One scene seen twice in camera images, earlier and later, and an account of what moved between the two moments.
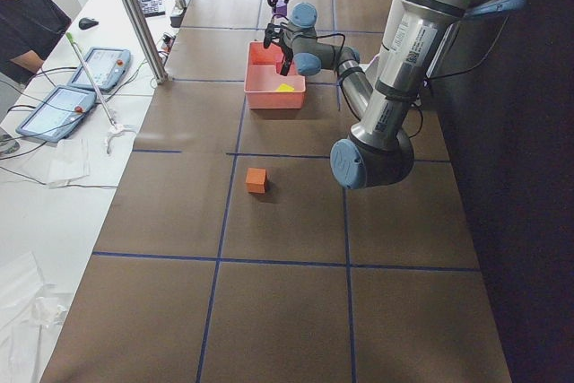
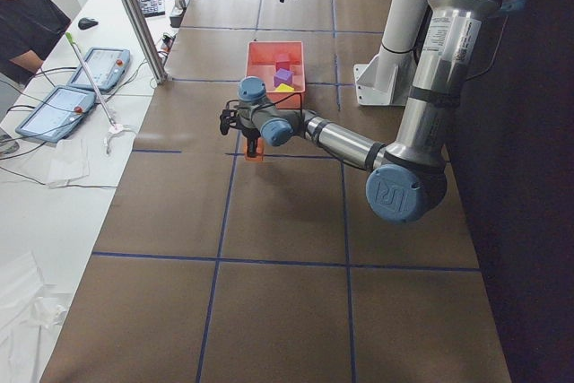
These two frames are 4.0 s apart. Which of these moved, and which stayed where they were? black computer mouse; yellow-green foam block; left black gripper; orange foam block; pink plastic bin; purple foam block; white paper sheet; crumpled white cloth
Moved: purple foam block; left black gripper; orange foam block
Stayed: pink plastic bin; yellow-green foam block; crumpled white cloth; white paper sheet; black computer mouse
